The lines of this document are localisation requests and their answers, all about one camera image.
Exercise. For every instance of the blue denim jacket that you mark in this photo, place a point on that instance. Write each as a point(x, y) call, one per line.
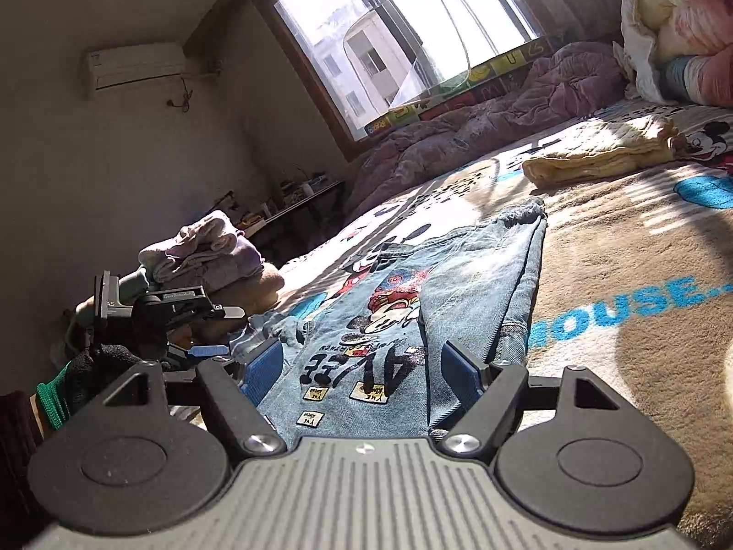
point(401, 275)

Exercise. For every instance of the red and blue striped pillow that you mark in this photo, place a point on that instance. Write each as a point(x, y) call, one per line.
point(698, 77)

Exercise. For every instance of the white fleece folded garment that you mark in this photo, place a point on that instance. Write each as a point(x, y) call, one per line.
point(194, 240)

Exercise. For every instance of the pink quilt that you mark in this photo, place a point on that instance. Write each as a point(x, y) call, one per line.
point(704, 17)

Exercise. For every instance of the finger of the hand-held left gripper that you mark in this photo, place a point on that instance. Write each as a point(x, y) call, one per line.
point(223, 310)
point(209, 352)

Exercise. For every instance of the pale purple folded garment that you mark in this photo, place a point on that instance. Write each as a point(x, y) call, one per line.
point(229, 269)

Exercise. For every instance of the white air conditioner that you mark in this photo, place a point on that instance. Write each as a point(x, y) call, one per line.
point(137, 69)

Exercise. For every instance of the colourful alphabet foam mat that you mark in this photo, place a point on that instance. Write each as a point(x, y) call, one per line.
point(492, 66)

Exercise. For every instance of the window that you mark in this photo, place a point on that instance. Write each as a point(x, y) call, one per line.
point(343, 23)

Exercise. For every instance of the dark side table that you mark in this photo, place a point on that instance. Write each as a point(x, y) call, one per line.
point(303, 197)

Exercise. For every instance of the folded yellow quilted cloth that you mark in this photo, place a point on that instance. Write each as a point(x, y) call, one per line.
point(601, 154)

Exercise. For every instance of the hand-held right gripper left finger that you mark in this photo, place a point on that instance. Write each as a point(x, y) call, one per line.
point(263, 372)

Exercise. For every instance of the white quilt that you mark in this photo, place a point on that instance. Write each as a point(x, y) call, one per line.
point(635, 63)

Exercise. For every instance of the person's left hand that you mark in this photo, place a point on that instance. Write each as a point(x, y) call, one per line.
point(97, 372)

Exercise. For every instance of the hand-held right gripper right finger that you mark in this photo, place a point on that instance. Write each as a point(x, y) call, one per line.
point(464, 375)

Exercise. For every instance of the clear plastic sheet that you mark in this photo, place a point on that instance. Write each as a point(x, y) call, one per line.
point(435, 40)

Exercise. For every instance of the purple quilt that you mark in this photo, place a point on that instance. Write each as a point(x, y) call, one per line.
point(487, 120)

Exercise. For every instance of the cartoon mouse printed blanket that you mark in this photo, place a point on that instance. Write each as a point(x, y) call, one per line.
point(601, 252)

